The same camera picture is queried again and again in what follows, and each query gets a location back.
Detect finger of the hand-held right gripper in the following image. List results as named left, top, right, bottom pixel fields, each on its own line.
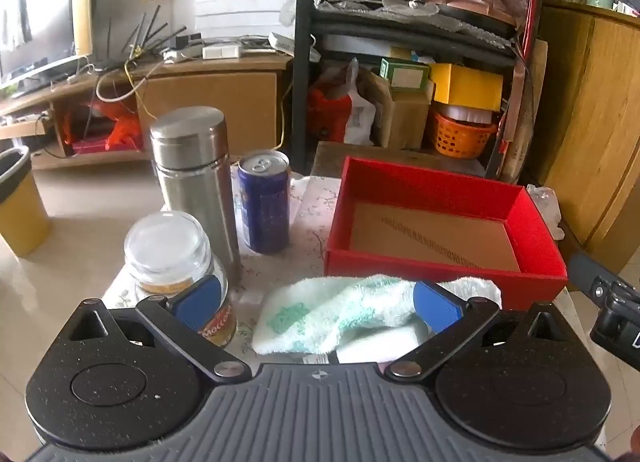
left=567, top=252, right=618, bottom=300

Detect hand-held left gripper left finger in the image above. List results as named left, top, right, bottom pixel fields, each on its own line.
left=67, top=274, right=253, bottom=383

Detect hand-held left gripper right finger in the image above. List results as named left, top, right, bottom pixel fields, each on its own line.
left=382, top=281, right=568, bottom=383

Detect white sponge block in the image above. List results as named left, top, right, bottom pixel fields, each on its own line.
left=336, top=324, right=431, bottom=365

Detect white green towel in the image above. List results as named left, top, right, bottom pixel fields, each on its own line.
left=251, top=274, right=502, bottom=355

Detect red cardboard box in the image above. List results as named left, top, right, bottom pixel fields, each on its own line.
left=324, top=156, right=569, bottom=310

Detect glass jar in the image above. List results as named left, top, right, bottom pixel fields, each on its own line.
left=123, top=211, right=237, bottom=348

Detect clear plastic bag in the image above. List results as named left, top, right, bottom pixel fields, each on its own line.
left=527, top=184, right=566, bottom=240

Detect blue drink can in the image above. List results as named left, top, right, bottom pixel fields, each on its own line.
left=237, top=150, right=292, bottom=254

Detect steel thermos flask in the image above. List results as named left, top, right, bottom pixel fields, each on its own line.
left=150, top=106, right=243, bottom=288

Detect wooden cabinet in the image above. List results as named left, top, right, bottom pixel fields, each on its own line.
left=525, top=0, right=640, bottom=273

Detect leaning cardboard sheets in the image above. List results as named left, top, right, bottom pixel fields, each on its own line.
left=500, top=39, right=548, bottom=183

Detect orange plastic basket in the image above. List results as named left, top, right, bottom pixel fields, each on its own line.
left=433, top=112, right=499, bottom=159

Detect brown cardboard box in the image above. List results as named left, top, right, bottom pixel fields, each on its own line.
left=372, top=72, right=432, bottom=150

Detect white ribbed plastic item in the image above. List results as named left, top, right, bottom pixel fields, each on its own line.
left=440, top=104, right=493, bottom=123

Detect wooden television stand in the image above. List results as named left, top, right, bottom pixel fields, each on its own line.
left=0, top=49, right=293, bottom=172

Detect yellow trash bin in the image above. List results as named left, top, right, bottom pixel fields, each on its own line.
left=0, top=146, right=52, bottom=258

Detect yellow box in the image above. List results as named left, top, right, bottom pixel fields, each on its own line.
left=430, top=63, right=504, bottom=112

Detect red white plastic bag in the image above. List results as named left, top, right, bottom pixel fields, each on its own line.
left=307, top=58, right=377, bottom=145

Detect green box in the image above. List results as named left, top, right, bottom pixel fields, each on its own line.
left=379, top=58, right=431, bottom=92

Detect white adapter box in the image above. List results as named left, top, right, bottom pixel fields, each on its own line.
left=202, top=43, right=241, bottom=60

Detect black shelf rack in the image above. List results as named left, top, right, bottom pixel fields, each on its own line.
left=291, top=0, right=548, bottom=178

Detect black antenna router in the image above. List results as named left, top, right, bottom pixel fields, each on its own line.
left=107, top=4, right=201, bottom=50

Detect television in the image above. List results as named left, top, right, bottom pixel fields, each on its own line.
left=0, top=0, right=95, bottom=95

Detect thin yellow cable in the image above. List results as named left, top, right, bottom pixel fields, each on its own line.
left=277, top=59, right=296, bottom=150

